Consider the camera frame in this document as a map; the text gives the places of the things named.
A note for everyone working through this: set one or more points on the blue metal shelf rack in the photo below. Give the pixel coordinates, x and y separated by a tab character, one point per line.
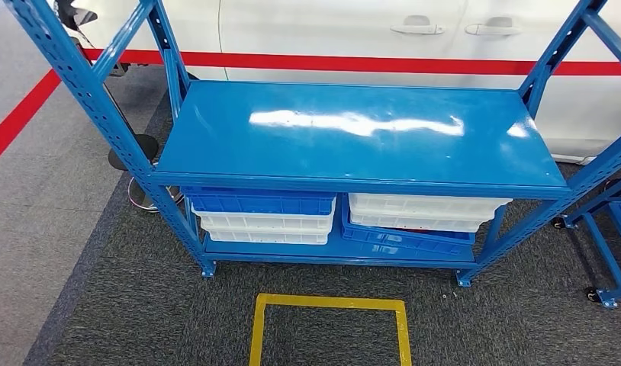
601	252
341	131

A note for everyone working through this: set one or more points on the white car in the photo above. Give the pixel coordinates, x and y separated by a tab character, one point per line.
341	30

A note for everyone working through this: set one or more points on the yellow floor marking tape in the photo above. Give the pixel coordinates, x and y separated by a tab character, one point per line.
330	302

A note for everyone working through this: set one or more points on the red barrier tape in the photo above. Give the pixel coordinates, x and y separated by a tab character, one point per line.
17	118
341	64

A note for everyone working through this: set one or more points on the black stanchion post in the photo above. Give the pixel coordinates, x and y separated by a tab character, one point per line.
133	149

